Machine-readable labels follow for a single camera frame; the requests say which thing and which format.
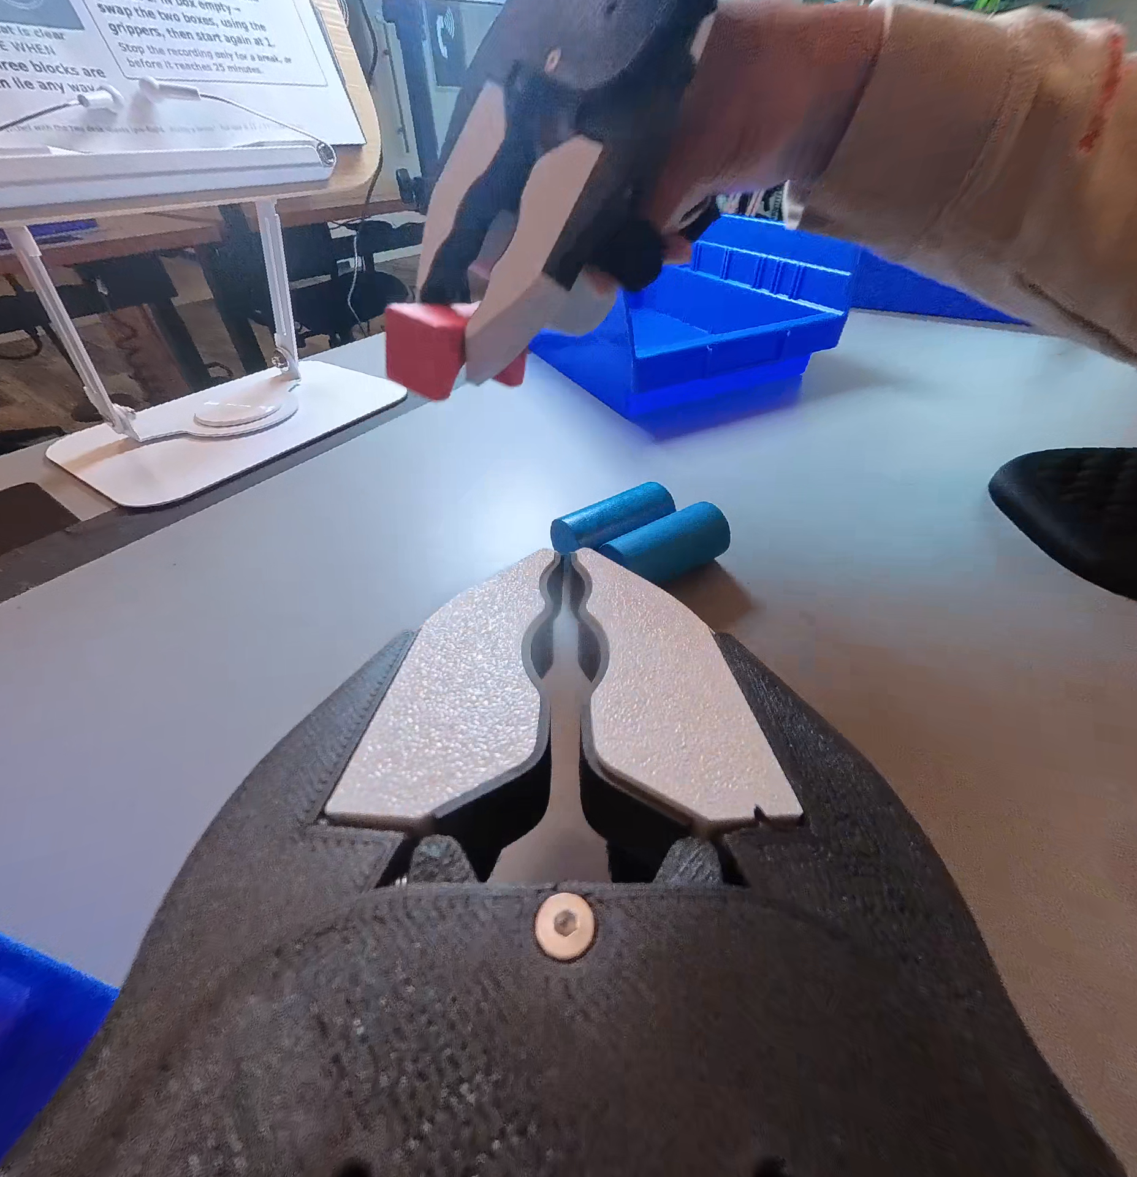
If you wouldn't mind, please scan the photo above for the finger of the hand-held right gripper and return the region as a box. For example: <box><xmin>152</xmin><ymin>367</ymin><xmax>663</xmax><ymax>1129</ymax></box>
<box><xmin>463</xmin><ymin>137</ymin><xmax>618</xmax><ymax>388</ymax></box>
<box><xmin>416</xmin><ymin>76</ymin><xmax>539</xmax><ymax>307</ymax></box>

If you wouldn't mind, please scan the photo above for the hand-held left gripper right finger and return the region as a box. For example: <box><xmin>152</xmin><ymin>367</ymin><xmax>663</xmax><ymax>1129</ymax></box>
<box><xmin>564</xmin><ymin>547</ymin><xmax>805</xmax><ymax>841</ymax></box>

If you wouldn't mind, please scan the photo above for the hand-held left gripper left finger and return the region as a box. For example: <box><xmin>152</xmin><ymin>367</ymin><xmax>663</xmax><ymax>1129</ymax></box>
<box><xmin>323</xmin><ymin>549</ymin><xmax>570</xmax><ymax>828</ymax></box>

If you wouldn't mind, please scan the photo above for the red wooden arch block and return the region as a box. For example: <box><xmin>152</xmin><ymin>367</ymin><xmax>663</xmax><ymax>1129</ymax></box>
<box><xmin>384</xmin><ymin>302</ymin><xmax>529</xmax><ymax>402</ymax></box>

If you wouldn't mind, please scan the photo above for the blue wooden cylinder block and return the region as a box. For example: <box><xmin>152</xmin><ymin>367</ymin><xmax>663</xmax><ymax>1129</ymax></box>
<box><xmin>550</xmin><ymin>481</ymin><xmax>677</xmax><ymax>558</ymax></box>
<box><xmin>597</xmin><ymin>501</ymin><xmax>732</xmax><ymax>587</ymax></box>

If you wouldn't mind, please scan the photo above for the person's right forearm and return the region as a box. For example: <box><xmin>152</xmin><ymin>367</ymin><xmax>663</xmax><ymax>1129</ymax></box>
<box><xmin>793</xmin><ymin>0</ymin><xmax>1137</xmax><ymax>373</ymax></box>

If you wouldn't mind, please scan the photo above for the wooden desk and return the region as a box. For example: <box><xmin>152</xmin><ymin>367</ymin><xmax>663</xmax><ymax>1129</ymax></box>
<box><xmin>0</xmin><ymin>189</ymin><xmax>422</xmax><ymax>277</ymax></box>

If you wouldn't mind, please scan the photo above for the white document stand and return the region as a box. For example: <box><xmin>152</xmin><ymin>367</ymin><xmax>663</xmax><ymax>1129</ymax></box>
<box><xmin>0</xmin><ymin>0</ymin><xmax>407</xmax><ymax>510</ymax></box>

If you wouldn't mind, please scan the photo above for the printed instruction sheet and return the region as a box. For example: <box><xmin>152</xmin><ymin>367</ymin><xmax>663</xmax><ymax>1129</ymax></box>
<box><xmin>0</xmin><ymin>0</ymin><xmax>367</xmax><ymax>153</ymax></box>

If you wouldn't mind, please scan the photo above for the black mesh wrist rest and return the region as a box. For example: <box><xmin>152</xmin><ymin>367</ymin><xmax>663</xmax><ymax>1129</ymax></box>
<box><xmin>988</xmin><ymin>447</ymin><xmax>1137</xmax><ymax>607</ymax></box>

